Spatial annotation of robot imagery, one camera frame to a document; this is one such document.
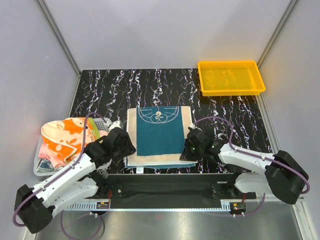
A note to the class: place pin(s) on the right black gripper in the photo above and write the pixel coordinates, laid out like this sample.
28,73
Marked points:
186,155

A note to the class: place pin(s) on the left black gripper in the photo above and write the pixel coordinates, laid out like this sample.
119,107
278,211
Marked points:
129,149

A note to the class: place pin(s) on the teal beige Doraemon towel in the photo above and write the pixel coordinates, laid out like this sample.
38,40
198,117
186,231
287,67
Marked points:
158,133

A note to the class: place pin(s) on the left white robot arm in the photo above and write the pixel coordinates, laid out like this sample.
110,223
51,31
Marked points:
36,206

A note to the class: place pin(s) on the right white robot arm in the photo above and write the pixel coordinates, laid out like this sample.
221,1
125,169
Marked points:
277,174

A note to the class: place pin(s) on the grey plastic laundry basket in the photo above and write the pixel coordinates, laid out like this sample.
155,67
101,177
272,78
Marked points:
43,167

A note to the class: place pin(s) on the orange white patterned towel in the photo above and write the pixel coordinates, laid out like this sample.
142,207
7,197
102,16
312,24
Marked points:
63,139

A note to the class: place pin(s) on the yellow plastic tray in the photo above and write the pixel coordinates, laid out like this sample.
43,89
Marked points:
230,78

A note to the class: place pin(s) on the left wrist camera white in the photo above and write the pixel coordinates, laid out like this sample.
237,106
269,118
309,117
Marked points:
115,124

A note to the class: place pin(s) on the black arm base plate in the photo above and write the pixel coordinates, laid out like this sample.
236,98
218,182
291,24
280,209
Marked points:
208,185

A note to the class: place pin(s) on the aluminium frame rail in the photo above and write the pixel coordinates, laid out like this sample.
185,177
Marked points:
180,203

